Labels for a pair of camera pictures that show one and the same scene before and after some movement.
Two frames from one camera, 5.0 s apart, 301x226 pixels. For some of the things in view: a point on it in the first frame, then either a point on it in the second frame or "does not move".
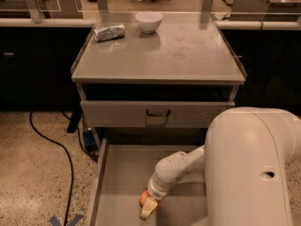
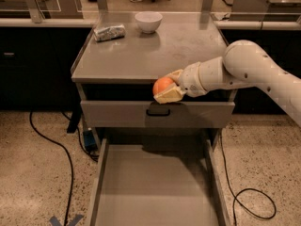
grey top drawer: (150, 114) does not move
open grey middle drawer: (126, 169) does not move
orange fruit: (143, 197) to (162, 83)
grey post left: (37, 12) does not move
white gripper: (155, 192) to (189, 79)
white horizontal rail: (218, 24) does not move
